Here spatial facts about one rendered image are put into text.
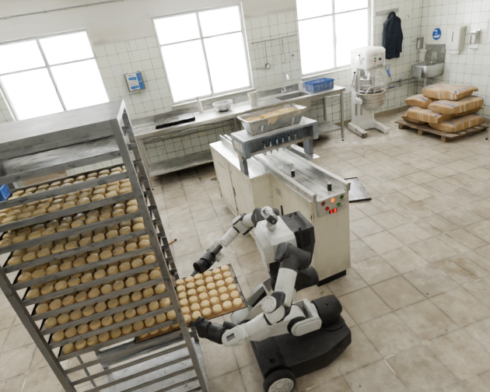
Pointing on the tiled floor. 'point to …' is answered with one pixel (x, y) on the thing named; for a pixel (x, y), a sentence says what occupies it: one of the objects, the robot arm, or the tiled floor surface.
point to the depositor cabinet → (230, 197)
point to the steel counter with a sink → (145, 128)
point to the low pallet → (442, 131)
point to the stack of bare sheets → (358, 194)
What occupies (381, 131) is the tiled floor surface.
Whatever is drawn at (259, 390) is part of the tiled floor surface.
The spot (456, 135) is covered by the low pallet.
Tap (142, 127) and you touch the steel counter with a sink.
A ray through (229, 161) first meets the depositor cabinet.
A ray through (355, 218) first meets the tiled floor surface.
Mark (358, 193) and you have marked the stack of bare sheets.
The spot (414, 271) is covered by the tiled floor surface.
